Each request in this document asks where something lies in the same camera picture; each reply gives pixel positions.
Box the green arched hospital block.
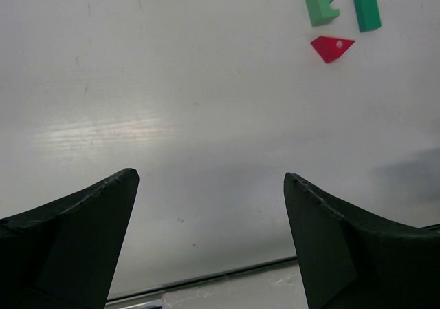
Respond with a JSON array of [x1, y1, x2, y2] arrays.
[[305, 0, 340, 27]]

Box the aluminium table rail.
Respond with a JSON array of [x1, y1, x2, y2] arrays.
[[106, 255, 298, 305]]

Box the red triangular wooden block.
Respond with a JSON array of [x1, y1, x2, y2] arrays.
[[311, 36, 355, 64]]

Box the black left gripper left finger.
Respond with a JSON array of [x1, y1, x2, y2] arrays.
[[1, 168, 139, 308]]

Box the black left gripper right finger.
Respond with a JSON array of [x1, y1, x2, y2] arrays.
[[283, 173, 439, 308]]

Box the green rectangular wooden block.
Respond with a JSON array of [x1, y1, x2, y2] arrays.
[[353, 0, 382, 33]]

